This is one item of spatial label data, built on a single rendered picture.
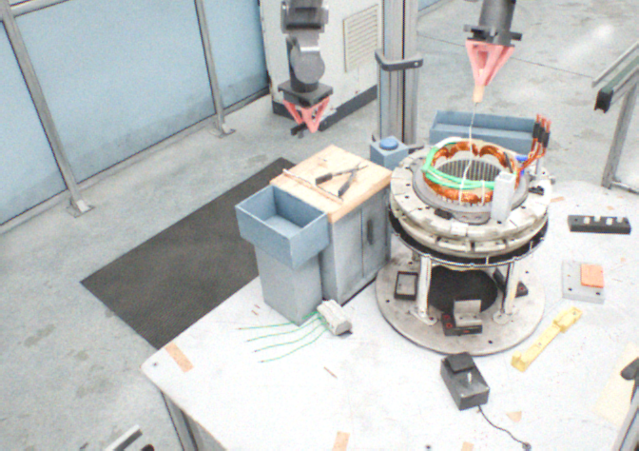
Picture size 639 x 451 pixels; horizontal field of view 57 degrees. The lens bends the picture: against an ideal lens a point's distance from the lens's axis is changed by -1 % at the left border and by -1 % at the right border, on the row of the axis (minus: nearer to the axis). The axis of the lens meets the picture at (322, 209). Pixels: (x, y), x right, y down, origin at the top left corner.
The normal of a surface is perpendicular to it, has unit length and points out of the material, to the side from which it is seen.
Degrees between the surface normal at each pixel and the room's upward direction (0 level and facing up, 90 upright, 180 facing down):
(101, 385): 0
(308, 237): 90
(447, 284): 0
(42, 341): 0
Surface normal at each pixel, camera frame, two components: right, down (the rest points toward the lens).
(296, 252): 0.72, 0.38
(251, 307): -0.07, -0.80
